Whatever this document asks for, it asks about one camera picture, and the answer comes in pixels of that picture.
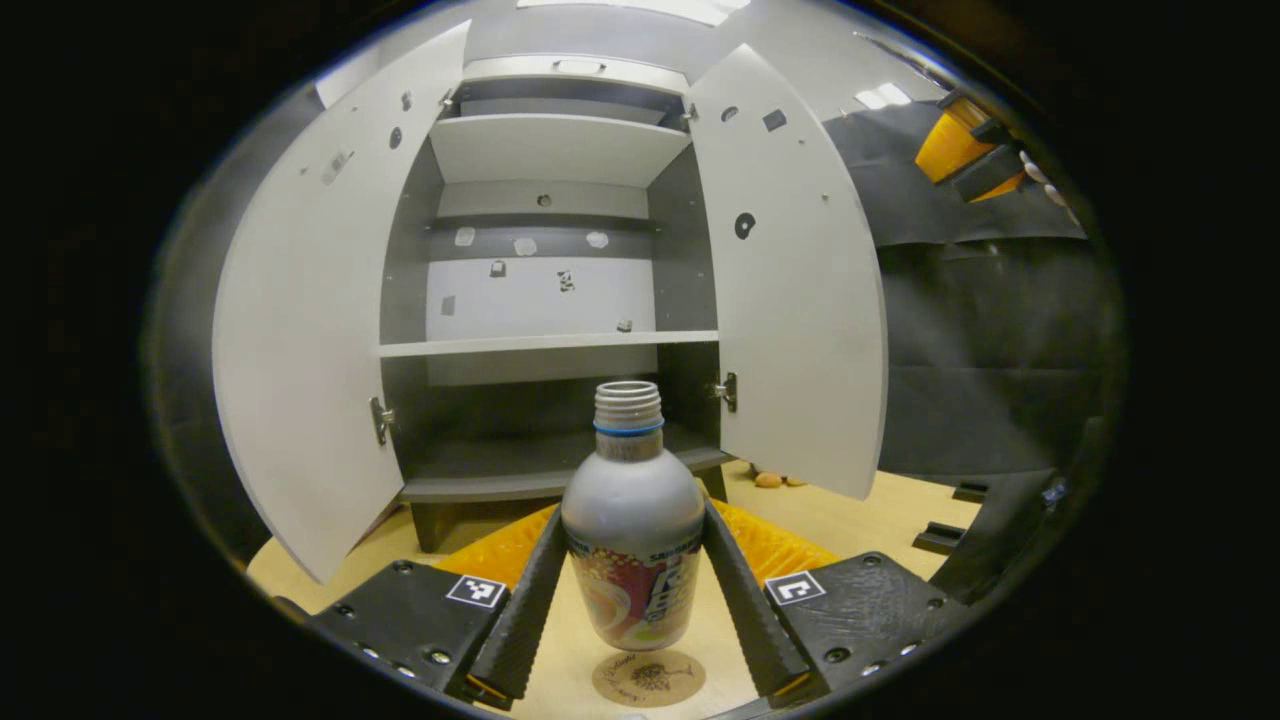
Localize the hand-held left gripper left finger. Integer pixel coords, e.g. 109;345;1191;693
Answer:
303;503;572;713

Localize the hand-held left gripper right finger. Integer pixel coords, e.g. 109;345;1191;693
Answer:
700;497;979;705

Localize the ceiling light panel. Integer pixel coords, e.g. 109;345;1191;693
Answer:
515;0;753;28

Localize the black backdrop cloth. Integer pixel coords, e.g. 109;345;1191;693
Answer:
818;98;1116;479

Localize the round brown coaster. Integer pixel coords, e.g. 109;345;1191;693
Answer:
591;648;708;710

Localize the cabinet door with cat sticker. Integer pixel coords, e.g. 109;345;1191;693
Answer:
684;42;890;502

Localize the black backdrop stand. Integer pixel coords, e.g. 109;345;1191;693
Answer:
912;418;1103;607

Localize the white cabinet drawer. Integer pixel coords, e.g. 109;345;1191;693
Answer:
461;54;692;97

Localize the white and grey cabinet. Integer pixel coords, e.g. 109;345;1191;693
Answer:
377;54;739;554

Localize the silver bottle with pink label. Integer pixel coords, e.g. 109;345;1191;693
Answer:
560;380;708;653

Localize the cabinet door with camera sticker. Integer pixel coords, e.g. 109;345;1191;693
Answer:
211;20;472;587

